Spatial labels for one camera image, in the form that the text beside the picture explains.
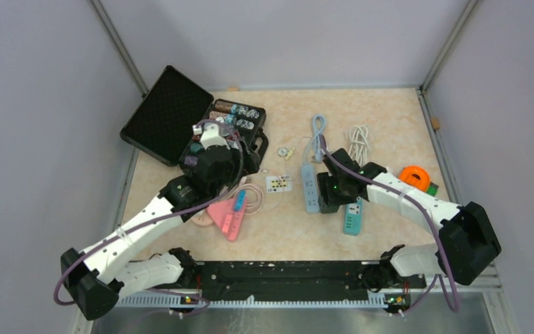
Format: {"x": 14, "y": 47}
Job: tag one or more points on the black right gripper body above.
{"x": 332, "y": 189}

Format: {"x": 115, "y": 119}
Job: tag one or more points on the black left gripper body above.
{"x": 233, "y": 170}

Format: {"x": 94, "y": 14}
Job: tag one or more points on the teal power strip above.
{"x": 352, "y": 222}

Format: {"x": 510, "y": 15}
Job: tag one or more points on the grey-blue power strip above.
{"x": 310, "y": 189}

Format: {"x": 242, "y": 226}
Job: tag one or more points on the dark green cube socket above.
{"x": 328, "y": 209}

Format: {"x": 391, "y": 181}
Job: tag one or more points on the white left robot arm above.
{"x": 98, "y": 276}

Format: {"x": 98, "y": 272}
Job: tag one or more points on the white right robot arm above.
{"x": 464, "y": 244}

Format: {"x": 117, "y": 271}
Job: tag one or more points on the pink round plug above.
{"x": 202, "y": 219}

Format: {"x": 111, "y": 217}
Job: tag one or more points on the blue small block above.
{"x": 239, "y": 202}

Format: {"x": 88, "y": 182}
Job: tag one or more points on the pink triangular power strip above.
{"x": 226, "y": 219}

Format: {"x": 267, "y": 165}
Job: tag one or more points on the cream chess pawn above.
{"x": 290, "y": 153}

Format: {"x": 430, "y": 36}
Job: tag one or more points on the loose poker chip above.
{"x": 282, "y": 152}

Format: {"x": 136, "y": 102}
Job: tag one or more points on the black poker chip case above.
{"x": 162, "y": 125}

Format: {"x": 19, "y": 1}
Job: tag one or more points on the orange ring toy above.
{"x": 415, "y": 176}

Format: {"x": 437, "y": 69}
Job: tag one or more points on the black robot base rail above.
{"x": 292, "y": 280}

